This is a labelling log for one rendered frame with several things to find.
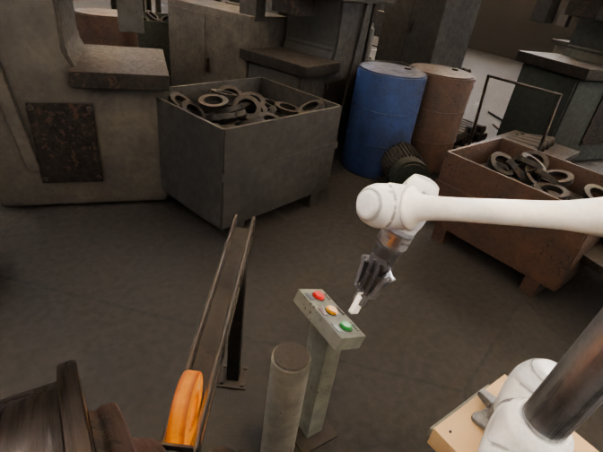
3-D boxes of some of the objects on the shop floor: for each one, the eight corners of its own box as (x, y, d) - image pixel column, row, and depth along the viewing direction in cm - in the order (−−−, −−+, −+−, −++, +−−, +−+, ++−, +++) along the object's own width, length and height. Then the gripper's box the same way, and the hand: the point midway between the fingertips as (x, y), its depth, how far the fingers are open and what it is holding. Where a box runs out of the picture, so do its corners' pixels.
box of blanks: (220, 247, 258) (223, 124, 218) (148, 194, 302) (139, 83, 262) (327, 201, 326) (345, 100, 286) (256, 162, 371) (262, 72, 330)
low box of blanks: (593, 269, 288) (645, 183, 254) (546, 308, 245) (602, 211, 211) (473, 208, 346) (502, 131, 311) (419, 231, 303) (446, 145, 269)
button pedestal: (306, 462, 152) (334, 342, 120) (274, 409, 169) (291, 291, 137) (341, 442, 160) (376, 324, 128) (307, 393, 177) (330, 278, 145)
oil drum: (416, 178, 384) (445, 77, 338) (374, 153, 425) (395, 60, 379) (458, 170, 414) (491, 76, 368) (415, 148, 455) (440, 61, 409)
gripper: (367, 231, 121) (331, 299, 128) (397, 256, 112) (357, 327, 119) (383, 234, 126) (348, 299, 133) (414, 258, 117) (374, 326, 124)
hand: (358, 303), depth 125 cm, fingers closed
